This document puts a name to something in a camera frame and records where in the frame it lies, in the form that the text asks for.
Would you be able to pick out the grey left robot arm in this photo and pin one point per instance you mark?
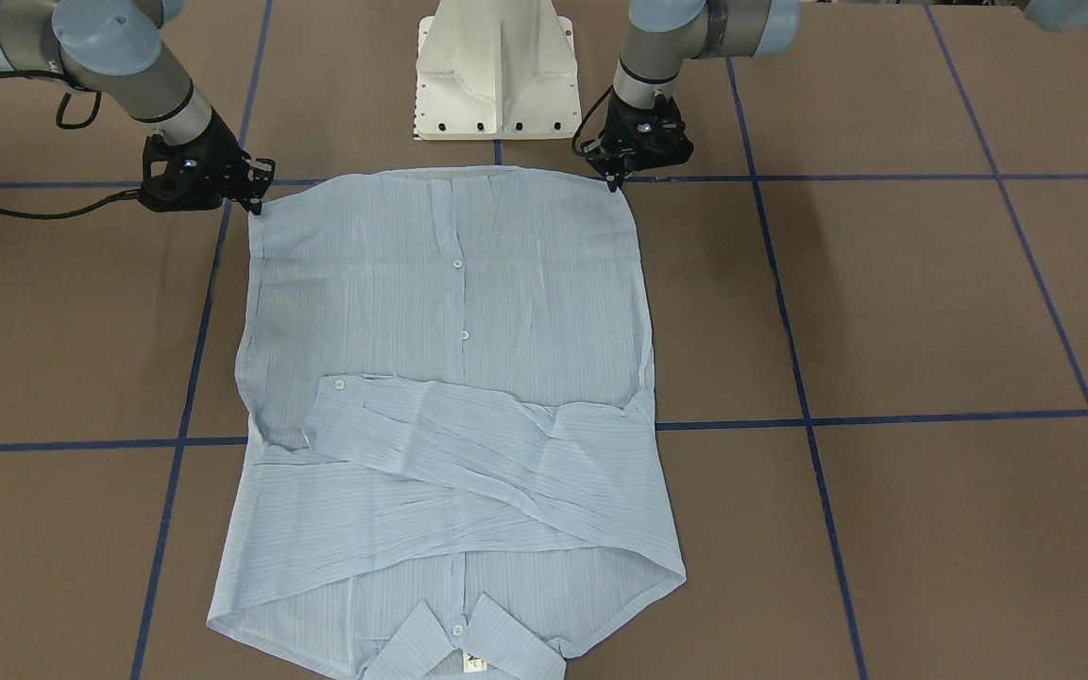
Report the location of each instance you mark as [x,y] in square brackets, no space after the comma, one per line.
[663,35]

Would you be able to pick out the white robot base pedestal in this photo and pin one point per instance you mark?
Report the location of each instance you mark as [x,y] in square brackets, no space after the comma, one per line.
[496,71]

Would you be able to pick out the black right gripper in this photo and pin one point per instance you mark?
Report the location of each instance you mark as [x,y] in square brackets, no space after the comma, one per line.
[220,154]

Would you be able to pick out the light blue button shirt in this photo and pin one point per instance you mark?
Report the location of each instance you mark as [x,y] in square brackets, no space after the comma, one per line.
[451,463]

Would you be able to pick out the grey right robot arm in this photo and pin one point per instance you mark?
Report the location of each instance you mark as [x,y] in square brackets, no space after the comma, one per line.
[108,48]

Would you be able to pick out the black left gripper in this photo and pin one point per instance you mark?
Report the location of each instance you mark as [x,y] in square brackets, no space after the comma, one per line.
[616,173]

